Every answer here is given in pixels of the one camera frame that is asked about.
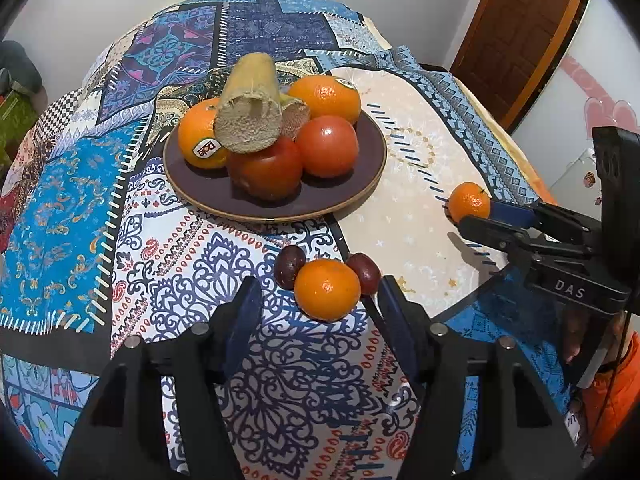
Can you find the large orange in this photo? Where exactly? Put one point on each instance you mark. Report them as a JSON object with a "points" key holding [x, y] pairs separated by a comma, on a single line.
{"points": [[325, 100], [192, 130]]}

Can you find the white cabinet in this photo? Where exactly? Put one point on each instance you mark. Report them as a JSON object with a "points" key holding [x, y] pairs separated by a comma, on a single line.
{"points": [[575, 175]]}

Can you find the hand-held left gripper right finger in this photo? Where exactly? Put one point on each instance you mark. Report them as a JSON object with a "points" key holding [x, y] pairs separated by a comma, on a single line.
{"points": [[395, 325]]}

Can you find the grey long pillow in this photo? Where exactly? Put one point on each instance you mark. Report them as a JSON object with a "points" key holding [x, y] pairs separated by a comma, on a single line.
{"points": [[20, 65]]}

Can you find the brown wooden door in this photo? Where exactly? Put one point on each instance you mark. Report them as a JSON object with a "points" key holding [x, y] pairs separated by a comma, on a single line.
{"points": [[525, 35]]}

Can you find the person's right forearm orange sleeve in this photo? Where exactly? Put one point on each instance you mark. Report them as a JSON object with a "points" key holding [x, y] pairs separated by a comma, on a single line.
{"points": [[615, 400]]}

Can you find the dark purple plate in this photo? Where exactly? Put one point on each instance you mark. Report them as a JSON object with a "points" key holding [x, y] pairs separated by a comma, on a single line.
{"points": [[200, 185]]}

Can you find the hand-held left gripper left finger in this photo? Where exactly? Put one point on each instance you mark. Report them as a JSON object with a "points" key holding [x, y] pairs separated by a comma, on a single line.
{"points": [[245, 320]]}

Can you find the patchwork patterned blanket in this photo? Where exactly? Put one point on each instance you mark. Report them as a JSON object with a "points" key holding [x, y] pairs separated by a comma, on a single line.
{"points": [[75, 210]]}

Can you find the red tomato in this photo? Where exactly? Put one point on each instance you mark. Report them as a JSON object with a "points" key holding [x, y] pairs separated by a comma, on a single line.
{"points": [[265, 175], [327, 147]]}

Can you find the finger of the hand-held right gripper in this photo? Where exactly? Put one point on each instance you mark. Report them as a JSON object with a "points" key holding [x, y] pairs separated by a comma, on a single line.
{"points": [[510, 212], [490, 232]]}

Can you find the small mandarin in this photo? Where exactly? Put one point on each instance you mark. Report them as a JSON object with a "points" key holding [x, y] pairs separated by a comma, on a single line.
{"points": [[467, 200], [327, 290]]}

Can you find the person's right hand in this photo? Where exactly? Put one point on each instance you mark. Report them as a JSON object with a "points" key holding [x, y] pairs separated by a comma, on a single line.
{"points": [[573, 332]]}

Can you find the dark red plum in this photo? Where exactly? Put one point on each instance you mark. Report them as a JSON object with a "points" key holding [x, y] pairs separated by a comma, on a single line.
{"points": [[365, 272], [289, 266]]}

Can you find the white sliding door with hearts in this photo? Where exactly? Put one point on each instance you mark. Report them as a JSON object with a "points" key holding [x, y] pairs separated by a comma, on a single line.
{"points": [[575, 100]]}

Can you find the green patterned box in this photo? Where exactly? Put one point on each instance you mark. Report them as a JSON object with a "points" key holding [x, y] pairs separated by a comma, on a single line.
{"points": [[12, 120]]}

